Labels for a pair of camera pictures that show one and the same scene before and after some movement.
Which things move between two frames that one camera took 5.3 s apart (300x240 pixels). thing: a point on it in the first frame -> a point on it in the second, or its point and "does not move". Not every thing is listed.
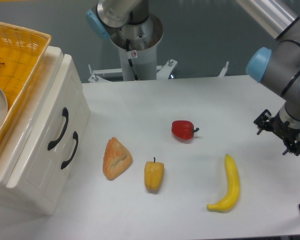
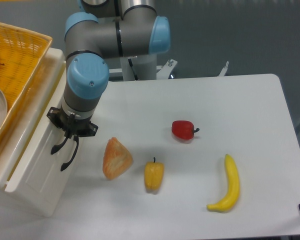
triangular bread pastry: (117, 159) does not move
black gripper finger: (263, 121) -> (68, 134)
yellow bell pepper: (153, 174) does not move
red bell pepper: (184, 129) does not move
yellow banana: (228, 202) does not move
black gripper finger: (298, 147) -> (76, 138)
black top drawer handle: (51, 143) -> (56, 147)
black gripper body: (282, 129) -> (70, 125)
